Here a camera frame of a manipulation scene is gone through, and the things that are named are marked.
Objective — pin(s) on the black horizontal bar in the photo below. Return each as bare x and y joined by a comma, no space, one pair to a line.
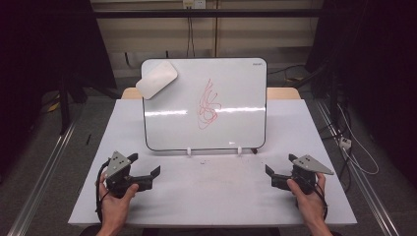
209,13

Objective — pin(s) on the person's left hand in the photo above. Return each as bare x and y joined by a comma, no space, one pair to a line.
114,209

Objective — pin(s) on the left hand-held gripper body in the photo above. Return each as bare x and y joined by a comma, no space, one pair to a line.
118,168

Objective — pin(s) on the white wall socket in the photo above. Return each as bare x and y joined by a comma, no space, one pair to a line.
194,4

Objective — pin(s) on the white whiteboard stand foot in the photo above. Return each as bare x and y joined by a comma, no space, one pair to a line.
189,151
239,150

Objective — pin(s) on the black curtain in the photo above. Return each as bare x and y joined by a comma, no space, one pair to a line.
377,65

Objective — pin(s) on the white power strip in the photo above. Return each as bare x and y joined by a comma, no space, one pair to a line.
345,143

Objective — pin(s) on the white whiteboard eraser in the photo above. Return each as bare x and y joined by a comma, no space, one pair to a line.
156,79

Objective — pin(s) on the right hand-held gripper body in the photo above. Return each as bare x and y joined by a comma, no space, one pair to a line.
305,172

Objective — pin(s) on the person's right hand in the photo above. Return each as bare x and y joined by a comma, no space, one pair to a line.
311,206

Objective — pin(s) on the metal floor rail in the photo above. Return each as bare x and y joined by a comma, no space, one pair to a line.
42,177
360,183

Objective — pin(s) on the wooden table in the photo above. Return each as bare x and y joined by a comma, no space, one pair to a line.
282,93

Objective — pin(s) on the white whiteboard with black frame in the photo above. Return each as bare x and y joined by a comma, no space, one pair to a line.
229,82

